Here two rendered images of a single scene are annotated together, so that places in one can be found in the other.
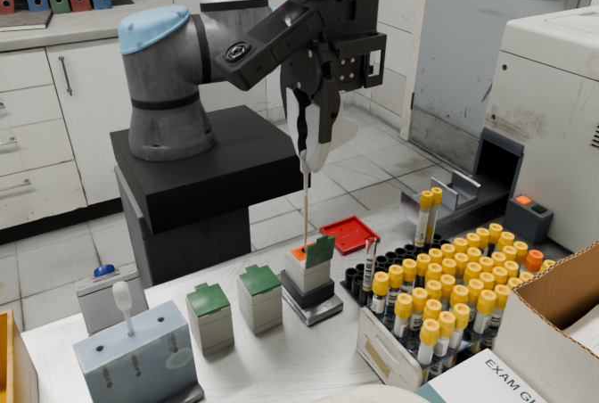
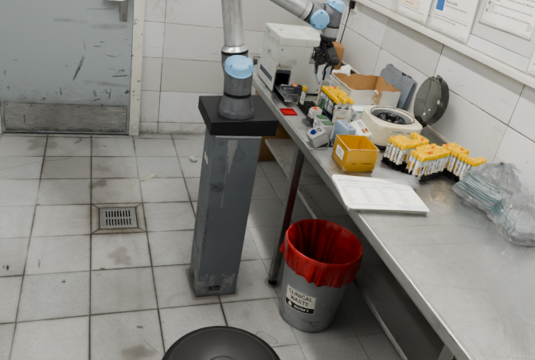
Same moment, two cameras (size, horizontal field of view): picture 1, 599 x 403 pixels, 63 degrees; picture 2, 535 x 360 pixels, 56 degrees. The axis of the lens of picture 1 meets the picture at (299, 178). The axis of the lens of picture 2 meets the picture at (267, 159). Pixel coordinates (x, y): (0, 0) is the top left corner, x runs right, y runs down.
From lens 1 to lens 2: 2.23 m
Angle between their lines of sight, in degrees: 70
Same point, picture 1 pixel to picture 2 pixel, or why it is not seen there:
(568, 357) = (363, 93)
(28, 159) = not seen: outside the picture
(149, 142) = (249, 110)
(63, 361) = (327, 153)
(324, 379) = not seen: hidden behind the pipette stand
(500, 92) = (281, 56)
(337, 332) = not seen: hidden behind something
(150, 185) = (271, 119)
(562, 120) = (301, 60)
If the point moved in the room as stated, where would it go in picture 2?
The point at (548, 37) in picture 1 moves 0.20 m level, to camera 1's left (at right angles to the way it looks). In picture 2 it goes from (294, 39) to (287, 48)
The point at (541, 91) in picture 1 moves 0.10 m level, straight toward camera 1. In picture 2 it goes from (294, 53) to (310, 59)
